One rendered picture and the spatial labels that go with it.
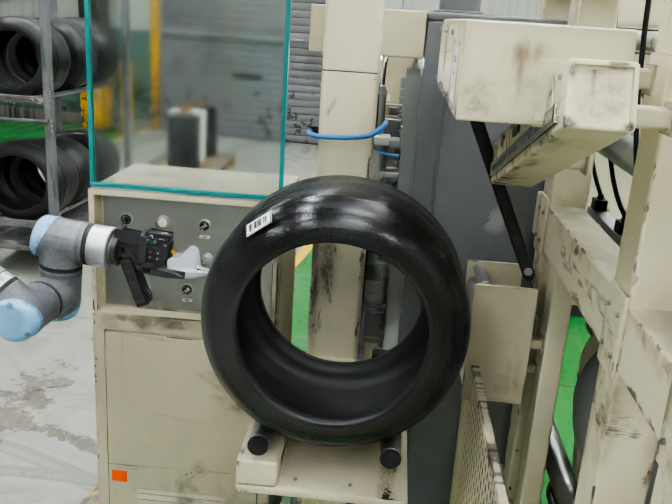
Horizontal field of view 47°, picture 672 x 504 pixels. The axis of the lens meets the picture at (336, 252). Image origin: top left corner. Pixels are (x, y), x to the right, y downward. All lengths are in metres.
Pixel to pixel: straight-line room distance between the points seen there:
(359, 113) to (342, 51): 0.14
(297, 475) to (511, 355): 0.58
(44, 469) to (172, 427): 0.98
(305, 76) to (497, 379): 9.26
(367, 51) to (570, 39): 0.70
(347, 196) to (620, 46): 0.58
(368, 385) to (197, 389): 0.70
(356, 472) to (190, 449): 0.83
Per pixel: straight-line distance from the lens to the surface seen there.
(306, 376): 1.87
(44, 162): 5.29
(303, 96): 10.96
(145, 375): 2.41
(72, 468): 3.32
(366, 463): 1.82
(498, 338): 1.87
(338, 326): 1.93
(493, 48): 1.17
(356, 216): 1.46
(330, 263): 1.87
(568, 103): 1.08
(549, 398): 1.97
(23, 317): 1.61
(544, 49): 1.18
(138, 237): 1.65
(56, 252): 1.70
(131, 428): 2.51
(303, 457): 1.82
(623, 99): 1.11
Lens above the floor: 1.78
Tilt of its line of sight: 17 degrees down
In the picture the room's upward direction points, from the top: 4 degrees clockwise
